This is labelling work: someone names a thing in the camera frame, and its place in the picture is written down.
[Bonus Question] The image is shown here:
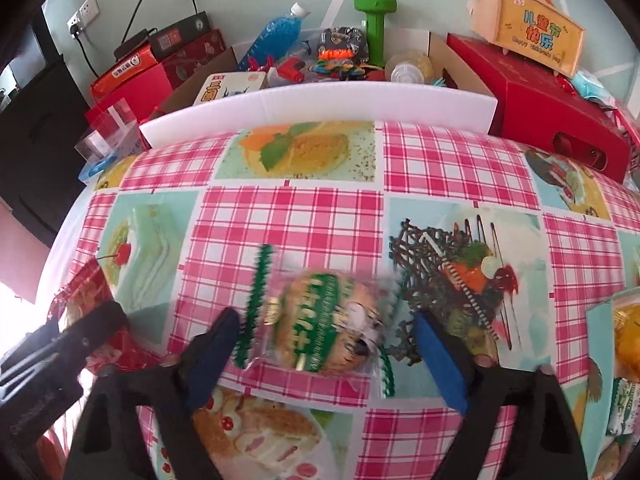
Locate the blue bottle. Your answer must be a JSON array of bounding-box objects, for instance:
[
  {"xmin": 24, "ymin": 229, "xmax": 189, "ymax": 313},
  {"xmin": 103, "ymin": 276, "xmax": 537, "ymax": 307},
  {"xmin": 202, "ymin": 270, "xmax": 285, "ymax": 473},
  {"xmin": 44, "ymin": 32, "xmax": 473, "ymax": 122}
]
[{"xmin": 237, "ymin": 2, "xmax": 312, "ymax": 73}]

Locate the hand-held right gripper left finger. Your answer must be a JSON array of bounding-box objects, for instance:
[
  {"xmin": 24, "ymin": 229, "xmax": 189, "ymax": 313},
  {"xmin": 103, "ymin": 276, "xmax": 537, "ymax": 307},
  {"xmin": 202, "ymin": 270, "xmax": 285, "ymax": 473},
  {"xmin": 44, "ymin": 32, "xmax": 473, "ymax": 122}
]
[{"xmin": 62, "ymin": 307, "xmax": 242, "ymax": 480}]

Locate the white wall socket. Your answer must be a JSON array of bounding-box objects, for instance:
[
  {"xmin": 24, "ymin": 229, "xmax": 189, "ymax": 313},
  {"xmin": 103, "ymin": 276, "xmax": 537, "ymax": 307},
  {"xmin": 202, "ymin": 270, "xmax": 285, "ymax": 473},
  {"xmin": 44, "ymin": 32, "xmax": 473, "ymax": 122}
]
[{"xmin": 66, "ymin": 0, "xmax": 100, "ymax": 36}]

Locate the cardboard box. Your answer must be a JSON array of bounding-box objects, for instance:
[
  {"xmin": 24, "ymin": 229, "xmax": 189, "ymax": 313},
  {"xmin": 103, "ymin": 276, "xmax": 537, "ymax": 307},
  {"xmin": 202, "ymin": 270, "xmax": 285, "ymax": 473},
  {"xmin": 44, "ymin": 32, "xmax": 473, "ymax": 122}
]
[{"xmin": 159, "ymin": 29, "xmax": 496, "ymax": 111}]

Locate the small clear bottle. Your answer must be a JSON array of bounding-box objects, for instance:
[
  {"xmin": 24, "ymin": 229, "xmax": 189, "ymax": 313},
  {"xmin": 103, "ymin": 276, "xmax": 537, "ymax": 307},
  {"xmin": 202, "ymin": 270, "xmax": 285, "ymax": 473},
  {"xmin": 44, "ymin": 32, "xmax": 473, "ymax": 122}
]
[{"xmin": 386, "ymin": 49, "xmax": 435, "ymax": 84}]

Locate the black cabinet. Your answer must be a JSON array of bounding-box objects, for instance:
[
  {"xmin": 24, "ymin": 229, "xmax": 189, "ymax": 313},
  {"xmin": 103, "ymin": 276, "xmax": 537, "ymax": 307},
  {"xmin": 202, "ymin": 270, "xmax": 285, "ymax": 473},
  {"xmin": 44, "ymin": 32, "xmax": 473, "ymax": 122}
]
[{"xmin": 0, "ymin": 55, "xmax": 98, "ymax": 248}]

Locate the orange box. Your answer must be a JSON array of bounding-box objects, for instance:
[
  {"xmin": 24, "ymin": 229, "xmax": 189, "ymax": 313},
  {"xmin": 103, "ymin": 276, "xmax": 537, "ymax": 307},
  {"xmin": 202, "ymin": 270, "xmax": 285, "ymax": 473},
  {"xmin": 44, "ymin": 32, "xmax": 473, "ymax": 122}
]
[{"xmin": 90, "ymin": 44, "xmax": 161, "ymax": 101}]

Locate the teal tray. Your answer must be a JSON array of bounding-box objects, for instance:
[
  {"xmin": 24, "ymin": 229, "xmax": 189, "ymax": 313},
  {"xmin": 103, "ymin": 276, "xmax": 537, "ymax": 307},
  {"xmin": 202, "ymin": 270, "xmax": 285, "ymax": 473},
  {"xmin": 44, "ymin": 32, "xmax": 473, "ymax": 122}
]
[{"xmin": 585, "ymin": 287, "xmax": 640, "ymax": 480}]

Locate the large red box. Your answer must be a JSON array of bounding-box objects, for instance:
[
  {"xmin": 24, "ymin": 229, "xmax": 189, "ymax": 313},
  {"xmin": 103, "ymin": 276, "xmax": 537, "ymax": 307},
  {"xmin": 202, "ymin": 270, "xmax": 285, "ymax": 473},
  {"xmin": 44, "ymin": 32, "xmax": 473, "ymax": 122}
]
[{"xmin": 85, "ymin": 60, "xmax": 176, "ymax": 126}]

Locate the maroon patterned box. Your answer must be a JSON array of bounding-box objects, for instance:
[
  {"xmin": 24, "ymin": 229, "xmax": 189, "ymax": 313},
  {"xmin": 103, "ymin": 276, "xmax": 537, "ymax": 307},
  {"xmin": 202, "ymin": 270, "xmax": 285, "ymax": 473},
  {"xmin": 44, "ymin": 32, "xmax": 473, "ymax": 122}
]
[{"xmin": 165, "ymin": 29, "xmax": 226, "ymax": 90}]

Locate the dark colourful toy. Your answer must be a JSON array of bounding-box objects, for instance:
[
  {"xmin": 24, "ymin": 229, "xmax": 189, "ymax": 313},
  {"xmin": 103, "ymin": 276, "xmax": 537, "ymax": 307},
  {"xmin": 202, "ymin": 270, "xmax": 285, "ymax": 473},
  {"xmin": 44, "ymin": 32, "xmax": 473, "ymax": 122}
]
[{"xmin": 315, "ymin": 26, "xmax": 371, "ymax": 68}]

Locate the black box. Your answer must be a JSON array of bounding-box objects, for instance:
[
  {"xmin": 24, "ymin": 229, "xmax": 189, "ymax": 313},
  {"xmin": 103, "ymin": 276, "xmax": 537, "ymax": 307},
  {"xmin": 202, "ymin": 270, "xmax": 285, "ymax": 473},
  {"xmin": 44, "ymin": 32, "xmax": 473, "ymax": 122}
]
[{"xmin": 150, "ymin": 11, "xmax": 211, "ymax": 60}]

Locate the red picture-print snack packet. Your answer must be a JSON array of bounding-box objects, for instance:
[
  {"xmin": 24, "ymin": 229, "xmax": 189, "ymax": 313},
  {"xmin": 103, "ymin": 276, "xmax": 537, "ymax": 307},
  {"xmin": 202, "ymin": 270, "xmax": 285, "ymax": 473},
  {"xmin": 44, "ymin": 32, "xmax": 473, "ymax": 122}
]
[{"xmin": 47, "ymin": 259, "xmax": 168, "ymax": 378}]

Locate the red toy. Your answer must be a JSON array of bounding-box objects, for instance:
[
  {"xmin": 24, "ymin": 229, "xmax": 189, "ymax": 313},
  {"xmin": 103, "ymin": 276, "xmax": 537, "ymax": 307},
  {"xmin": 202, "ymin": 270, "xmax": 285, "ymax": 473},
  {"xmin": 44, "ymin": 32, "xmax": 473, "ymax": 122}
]
[{"xmin": 274, "ymin": 56, "xmax": 307, "ymax": 85}]

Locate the orange bread packet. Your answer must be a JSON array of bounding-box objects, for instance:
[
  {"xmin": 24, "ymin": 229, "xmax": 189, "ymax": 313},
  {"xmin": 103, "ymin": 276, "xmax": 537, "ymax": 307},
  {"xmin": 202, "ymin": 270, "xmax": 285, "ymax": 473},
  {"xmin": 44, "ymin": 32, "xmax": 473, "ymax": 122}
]
[{"xmin": 612, "ymin": 305, "xmax": 640, "ymax": 381}]

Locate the round pastry green-trimmed wrapper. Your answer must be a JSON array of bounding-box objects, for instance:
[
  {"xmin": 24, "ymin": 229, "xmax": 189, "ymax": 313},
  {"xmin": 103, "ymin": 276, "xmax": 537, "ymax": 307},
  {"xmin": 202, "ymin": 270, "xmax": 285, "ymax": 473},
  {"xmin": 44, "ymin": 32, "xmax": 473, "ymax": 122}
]
[{"xmin": 235, "ymin": 244, "xmax": 398, "ymax": 400}]

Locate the red gift box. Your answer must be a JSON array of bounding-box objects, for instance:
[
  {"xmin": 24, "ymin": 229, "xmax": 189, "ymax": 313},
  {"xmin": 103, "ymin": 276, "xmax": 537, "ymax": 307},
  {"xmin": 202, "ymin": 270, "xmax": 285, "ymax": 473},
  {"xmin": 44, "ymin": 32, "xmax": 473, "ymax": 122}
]
[{"xmin": 446, "ymin": 32, "xmax": 632, "ymax": 186}]

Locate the green white snack packet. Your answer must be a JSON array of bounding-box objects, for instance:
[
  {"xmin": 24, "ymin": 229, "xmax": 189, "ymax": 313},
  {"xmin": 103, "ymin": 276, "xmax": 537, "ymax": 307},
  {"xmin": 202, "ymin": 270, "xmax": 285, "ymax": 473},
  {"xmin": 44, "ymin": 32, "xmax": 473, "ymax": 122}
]
[{"xmin": 605, "ymin": 377, "xmax": 640, "ymax": 441}]

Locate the light blue box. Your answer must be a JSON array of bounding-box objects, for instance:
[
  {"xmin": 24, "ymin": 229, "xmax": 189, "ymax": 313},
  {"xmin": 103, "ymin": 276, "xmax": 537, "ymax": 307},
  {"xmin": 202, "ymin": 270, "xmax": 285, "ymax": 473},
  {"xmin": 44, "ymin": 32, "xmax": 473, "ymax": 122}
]
[{"xmin": 77, "ymin": 157, "xmax": 121, "ymax": 181}]

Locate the clear plastic box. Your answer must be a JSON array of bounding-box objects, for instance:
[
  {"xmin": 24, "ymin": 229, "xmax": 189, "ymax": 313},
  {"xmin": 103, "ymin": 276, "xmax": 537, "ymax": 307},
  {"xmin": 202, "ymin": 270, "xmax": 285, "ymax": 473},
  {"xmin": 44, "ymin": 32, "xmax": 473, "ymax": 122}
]
[{"xmin": 75, "ymin": 97, "xmax": 151, "ymax": 168}]

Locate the green dumbbell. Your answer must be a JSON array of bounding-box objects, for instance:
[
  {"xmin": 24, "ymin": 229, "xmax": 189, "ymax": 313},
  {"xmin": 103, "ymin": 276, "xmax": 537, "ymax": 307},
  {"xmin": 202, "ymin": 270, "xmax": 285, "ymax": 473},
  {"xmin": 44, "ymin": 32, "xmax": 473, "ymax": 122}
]
[{"xmin": 354, "ymin": 0, "xmax": 399, "ymax": 67}]

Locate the beige carry box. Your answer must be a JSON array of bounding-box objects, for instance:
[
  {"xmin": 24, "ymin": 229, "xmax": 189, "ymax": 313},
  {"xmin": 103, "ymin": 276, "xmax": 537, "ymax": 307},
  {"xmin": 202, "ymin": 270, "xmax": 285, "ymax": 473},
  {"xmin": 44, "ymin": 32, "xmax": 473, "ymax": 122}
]
[{"xmin": 467, "ymin": 0, "xmax": 586, "ymax": 78}]

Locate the black power adapter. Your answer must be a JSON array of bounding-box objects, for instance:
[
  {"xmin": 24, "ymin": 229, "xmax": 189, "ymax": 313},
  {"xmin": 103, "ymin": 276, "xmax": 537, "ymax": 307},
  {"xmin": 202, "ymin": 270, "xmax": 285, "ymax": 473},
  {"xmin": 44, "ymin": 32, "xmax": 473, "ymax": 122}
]
[{"xmin": 114, "ymin": 29, "xmax": 153, "ymax": 58}]

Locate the pink checked printed tablecloth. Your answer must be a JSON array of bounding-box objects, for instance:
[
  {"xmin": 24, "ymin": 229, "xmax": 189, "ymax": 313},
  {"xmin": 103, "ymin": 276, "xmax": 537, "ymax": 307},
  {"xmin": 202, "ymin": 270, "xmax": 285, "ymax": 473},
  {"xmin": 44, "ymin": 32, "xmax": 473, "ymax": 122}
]
[{"xmin": 35, "ymin": 120, "xmax": 640, "ymax": 480}]

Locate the white foam board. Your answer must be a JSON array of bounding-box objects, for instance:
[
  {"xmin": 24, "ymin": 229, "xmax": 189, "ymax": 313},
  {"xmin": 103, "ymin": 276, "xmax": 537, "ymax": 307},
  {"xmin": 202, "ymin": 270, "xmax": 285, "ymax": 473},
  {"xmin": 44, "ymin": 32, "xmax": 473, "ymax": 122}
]
[{"xmin": 139, "ymin": 82, "xmax": 498, "ymax": 150}]

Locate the white printed box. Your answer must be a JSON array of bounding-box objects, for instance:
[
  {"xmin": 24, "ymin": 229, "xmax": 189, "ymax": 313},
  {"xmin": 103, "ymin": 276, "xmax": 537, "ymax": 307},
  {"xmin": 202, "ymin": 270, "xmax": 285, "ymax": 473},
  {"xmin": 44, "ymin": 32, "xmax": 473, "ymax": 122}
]
[{"xmin": 192, "ymin": 71, "xmax": 271, "ymax": 107}]

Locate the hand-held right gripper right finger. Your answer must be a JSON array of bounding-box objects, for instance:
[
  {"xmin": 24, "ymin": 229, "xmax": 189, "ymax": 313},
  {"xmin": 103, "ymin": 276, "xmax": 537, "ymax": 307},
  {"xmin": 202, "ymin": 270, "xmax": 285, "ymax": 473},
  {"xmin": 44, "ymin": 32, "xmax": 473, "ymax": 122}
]
[{"xmin": 412, "ymin": 310, "xmax": 588, "ymax": 480}]

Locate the light blue face mask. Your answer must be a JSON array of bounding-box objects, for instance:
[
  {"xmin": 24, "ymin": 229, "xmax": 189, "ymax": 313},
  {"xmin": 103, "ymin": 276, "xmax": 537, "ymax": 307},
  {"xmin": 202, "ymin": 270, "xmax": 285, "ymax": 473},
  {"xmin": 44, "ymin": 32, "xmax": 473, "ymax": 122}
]
[{"xmin": 570, "ymin": 71, "xmax": 613, "ymax": 108}]

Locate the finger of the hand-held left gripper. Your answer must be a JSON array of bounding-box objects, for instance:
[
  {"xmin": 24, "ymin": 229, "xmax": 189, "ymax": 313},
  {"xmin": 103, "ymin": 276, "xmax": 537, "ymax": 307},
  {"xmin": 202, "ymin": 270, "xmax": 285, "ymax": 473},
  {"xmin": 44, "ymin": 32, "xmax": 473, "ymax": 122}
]
[{"xmin": 57, "ymin": 301, "xmax": 130, "ymax": 368}]

